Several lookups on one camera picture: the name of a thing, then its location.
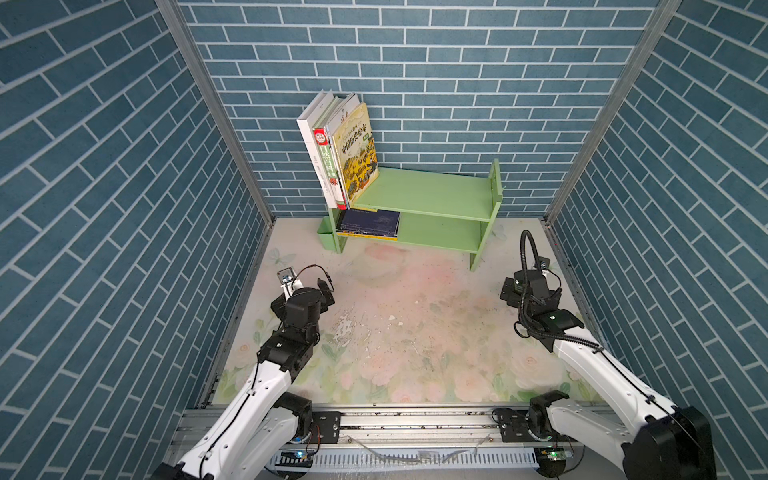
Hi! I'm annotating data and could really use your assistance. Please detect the yellow cartoon cover book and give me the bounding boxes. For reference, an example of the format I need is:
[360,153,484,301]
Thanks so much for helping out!
[335,231,398,241]

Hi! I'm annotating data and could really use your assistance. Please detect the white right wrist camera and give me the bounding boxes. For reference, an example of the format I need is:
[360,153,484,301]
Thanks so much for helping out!
[535,256,551,275]

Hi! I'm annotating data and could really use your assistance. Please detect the green metal bookshelf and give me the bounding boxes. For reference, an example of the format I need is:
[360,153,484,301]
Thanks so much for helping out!
[354,159,503,271]

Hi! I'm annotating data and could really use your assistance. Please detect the aluminium corner post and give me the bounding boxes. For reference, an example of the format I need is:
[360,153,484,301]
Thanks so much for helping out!
[543,0,682,227]
[156,0,275,228]

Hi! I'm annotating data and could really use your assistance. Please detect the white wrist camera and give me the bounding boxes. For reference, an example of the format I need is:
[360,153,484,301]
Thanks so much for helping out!
[535,256,551,275]
[277,267,301,299]

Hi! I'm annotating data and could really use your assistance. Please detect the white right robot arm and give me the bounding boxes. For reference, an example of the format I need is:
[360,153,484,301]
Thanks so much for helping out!
[500,269,716,479]

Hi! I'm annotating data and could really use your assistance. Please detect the green nature encyclopedia book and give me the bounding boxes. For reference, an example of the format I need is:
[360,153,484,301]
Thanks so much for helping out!
[312,92,347,210]

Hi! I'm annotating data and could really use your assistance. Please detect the aluminium front rail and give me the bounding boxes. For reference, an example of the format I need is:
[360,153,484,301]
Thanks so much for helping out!
[155,404,685,480]

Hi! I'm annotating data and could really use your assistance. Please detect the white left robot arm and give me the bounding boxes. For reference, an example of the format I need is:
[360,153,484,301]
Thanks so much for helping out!
[151,268,335,479]

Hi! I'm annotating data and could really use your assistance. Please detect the left aluminium corner post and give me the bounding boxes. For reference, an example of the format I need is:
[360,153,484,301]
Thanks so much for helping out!
[156,0,275,228]

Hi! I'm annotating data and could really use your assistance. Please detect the yellow history book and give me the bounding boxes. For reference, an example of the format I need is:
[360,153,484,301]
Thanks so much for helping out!
[331,102,379,208]

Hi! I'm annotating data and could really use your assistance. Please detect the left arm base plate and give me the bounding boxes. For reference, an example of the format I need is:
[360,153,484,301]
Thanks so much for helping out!
[289,410,342,446]

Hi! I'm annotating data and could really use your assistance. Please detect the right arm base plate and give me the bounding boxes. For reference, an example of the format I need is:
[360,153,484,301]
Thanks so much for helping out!
[491,408,569,444]

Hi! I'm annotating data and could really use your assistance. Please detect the black corrugated cable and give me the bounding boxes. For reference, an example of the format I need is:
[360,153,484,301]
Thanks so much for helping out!
[512,229,604,352]

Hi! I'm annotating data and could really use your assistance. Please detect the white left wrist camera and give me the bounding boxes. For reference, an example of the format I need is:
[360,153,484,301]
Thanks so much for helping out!
[277,267,301,299]

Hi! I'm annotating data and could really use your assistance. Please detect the right aluminium corner post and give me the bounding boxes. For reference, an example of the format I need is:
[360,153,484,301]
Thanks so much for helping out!
[543,0,682,227]

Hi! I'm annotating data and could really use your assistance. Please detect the dark blue book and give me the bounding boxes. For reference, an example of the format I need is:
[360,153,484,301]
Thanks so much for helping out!
[336,209,400,237]

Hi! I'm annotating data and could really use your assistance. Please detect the white red-lettered magazine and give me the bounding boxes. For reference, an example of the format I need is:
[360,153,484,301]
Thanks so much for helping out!
[324,93,360,137]

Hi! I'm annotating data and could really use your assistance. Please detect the white paperback book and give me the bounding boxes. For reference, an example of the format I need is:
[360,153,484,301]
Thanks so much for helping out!
[297,91,337,209]

